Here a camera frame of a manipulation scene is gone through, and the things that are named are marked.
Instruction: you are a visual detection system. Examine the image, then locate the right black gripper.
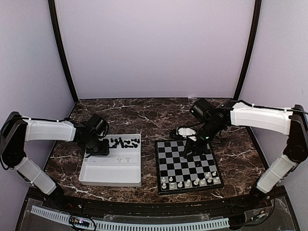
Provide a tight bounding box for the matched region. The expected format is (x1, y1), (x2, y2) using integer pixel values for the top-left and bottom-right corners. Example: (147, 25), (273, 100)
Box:
(183, 120), (223, 158)

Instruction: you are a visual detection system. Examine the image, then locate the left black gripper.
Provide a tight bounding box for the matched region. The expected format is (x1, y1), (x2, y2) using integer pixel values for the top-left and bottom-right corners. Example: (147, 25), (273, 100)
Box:
(81, 135), (109, 156)

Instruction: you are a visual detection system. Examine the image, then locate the white chess queen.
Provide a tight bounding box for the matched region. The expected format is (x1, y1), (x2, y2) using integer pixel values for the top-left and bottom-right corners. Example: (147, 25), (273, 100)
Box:
(185, 180), (192, 188)

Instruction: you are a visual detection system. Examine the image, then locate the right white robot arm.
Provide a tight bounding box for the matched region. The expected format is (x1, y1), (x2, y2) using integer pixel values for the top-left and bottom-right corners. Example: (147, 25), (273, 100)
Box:
(176, 99), (308, 209)

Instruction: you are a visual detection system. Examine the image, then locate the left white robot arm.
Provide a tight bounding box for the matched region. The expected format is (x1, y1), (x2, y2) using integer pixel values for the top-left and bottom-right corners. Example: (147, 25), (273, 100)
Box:
(0, 111), (109, 210)

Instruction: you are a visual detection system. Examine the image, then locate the white plastic compartment tray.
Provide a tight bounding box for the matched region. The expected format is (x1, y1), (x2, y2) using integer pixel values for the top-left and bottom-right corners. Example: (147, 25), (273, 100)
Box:
(78, 134), (141, 187)

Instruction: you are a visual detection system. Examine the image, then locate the black and grey chessboard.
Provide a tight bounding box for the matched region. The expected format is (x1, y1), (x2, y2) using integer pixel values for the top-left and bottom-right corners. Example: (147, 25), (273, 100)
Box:
(154, 140), (224, 195)

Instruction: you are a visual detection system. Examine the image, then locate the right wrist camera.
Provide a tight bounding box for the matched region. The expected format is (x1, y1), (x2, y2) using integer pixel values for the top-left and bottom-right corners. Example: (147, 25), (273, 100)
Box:
(190, 99), (214, 122)

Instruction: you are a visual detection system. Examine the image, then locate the black front rail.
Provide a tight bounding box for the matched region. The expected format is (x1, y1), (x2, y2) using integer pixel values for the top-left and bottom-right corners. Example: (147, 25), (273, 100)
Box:
(45, 189), (265, 216)

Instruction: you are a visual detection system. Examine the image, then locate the white slotted cable duct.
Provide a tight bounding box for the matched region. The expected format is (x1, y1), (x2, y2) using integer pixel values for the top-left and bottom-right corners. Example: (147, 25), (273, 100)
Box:
(30, 205), (230, 231)

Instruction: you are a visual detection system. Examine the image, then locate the left black frame post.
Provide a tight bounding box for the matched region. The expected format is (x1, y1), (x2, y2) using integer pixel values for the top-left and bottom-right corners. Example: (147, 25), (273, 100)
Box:
(48, 0), (79, 104)

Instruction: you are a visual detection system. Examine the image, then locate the black frame post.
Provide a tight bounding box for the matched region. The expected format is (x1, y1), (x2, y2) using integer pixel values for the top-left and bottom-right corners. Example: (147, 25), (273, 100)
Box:
(48, 0), (79, 104)
(233, 0), (262, 100)

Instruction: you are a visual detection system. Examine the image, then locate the right black frame post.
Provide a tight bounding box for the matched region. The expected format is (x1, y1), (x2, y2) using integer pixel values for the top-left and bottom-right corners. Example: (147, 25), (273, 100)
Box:
(233, 0), (262, 100)

